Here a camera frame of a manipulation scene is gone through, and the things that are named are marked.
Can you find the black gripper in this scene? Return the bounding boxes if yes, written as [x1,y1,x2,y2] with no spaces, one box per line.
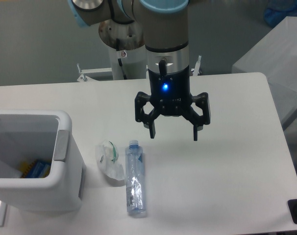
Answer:
[134,67,211,141]

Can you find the clear plastic water bottle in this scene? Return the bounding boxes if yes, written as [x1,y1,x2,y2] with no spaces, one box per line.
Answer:
[125,140,147,218]

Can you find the clear plastic wrapper trash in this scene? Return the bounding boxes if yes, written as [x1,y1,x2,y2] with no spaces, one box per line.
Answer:
[96,140,125,181]

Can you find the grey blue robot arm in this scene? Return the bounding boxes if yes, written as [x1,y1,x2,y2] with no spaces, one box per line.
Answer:
[68,0,210,138]

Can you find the white plastic trash can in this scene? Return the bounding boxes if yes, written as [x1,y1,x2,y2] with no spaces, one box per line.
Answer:
[0,109,86,212]

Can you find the silver right clamp bolt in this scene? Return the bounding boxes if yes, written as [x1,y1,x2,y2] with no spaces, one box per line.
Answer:
[191,55,202,76]

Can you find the grey covered side table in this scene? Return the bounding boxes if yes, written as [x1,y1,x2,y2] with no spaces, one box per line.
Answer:
[232,17,297,128]

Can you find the blue plastic bag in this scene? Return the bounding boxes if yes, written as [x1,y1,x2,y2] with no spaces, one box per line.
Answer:
[263,0,297,27]

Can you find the blue yellow box in bin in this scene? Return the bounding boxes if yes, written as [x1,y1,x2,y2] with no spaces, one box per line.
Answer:
[19,160,51,179]

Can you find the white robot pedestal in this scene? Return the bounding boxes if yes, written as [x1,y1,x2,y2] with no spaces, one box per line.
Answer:
[99,20,147,80]

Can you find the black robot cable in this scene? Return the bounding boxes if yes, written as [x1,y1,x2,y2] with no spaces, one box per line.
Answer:
[115,38,128,80]

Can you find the white left mounting bracket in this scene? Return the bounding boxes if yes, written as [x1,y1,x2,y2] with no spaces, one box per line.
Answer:
[76,63,113,82]

